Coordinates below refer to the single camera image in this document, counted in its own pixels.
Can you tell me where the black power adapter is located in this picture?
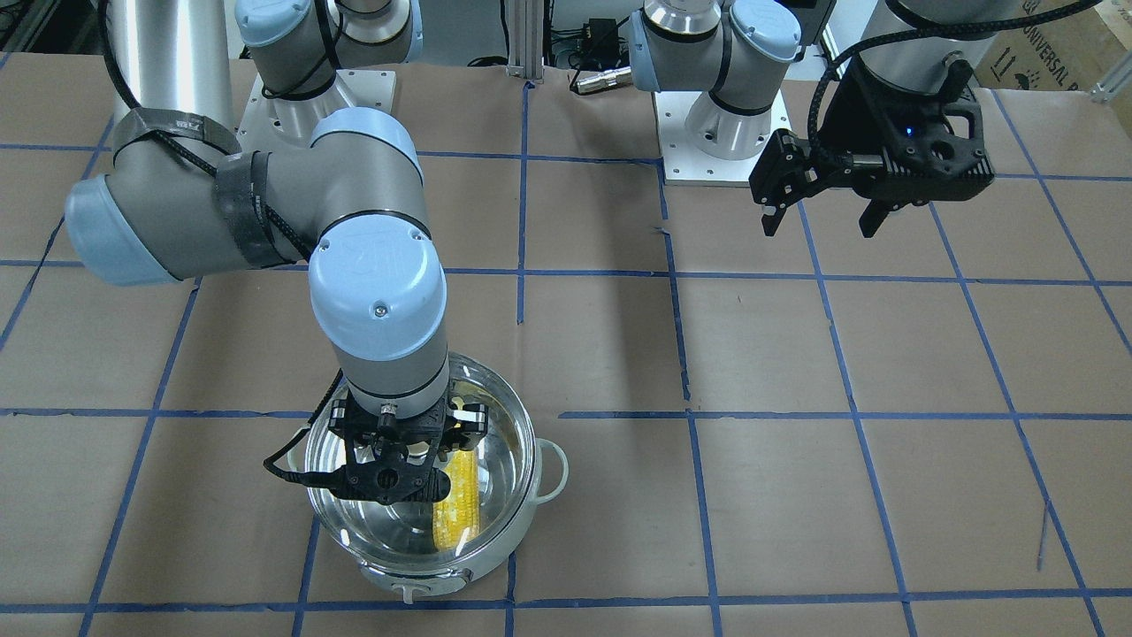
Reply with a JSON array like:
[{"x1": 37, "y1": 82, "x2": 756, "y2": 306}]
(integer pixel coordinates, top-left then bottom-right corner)
[{"x1": 578, "y1": 18, "x2": 619, "y2": 59}]

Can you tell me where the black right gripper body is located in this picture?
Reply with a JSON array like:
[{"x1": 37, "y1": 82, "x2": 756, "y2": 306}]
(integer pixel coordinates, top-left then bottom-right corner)
[{"x1": 306, "y1": 396, "x2": 489, "y2": 505}]

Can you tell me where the black braided cable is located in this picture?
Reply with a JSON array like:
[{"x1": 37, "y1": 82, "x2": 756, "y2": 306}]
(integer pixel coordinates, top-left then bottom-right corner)
[{"x1": 807, "y1": 0, "x2": 1106, "y2": 173}]

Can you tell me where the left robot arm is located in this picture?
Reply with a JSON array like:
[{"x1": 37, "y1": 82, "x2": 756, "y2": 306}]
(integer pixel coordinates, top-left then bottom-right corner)
[{"x1": 628, "y1": 1, "x2": 998, "y2": 236}]

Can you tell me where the pale green cooking pot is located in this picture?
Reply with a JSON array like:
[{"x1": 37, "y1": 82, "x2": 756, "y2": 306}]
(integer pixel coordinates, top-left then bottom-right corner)
[{"x1": 305, "y1": 352, "x2": 569, "y2": 605}]

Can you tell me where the silver cylindrical connector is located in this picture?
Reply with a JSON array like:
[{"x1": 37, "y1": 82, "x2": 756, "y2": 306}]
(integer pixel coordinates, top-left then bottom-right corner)
[{"x1": 571, "y1": 67, "x2": 634, "y2": 96}]

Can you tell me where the yellow corn cob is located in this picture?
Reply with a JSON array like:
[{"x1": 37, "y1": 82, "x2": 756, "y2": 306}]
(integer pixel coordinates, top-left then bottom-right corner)
[{"x1": 432, "y1": 450, "x2": 481, "y2": 552}]

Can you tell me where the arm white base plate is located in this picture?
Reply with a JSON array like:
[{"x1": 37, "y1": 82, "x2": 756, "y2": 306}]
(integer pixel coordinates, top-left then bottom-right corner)
[
  {"x1": 654, "y1": 91, "x2": 789, "y2": 187},
  {"x1": 237, "y1": 70, "x2": 397, "y2": 152}
]

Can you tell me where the aluminium frame post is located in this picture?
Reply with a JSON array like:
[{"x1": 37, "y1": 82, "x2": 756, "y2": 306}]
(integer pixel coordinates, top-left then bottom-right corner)
[{"x1": 504, "y1": 0, "x2": 548, "y2": 84}]

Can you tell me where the cardboard box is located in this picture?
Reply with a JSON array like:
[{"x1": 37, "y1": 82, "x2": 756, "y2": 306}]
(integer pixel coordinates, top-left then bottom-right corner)
[{"x1": 975, "y1": 1, "x2": 1131, "y2": 91}]

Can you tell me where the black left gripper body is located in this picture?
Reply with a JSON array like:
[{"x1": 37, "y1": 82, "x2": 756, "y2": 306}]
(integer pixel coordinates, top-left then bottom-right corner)
[{"x1": 749, "y1": 59, "x2": 995, "y2": 213}]

